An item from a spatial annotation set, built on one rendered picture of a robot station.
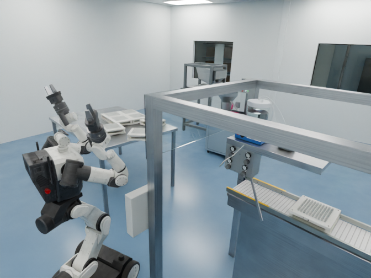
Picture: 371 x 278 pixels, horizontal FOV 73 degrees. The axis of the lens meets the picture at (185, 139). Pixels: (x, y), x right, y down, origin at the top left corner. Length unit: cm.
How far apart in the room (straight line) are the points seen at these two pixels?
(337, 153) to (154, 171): 86
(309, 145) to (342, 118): 583
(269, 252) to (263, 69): 541
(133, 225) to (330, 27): 586
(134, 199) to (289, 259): 116
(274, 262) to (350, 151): 145
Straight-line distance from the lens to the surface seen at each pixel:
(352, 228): 196
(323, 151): 81
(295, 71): 668
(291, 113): 681
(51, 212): 185
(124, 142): 288
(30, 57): 593
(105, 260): 247
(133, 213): 146
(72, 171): 154
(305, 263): 200
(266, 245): 207
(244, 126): 89
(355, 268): 183
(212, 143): 462
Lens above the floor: 194
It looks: 21 degrees down
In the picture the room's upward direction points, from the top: 2 degrees clockwise
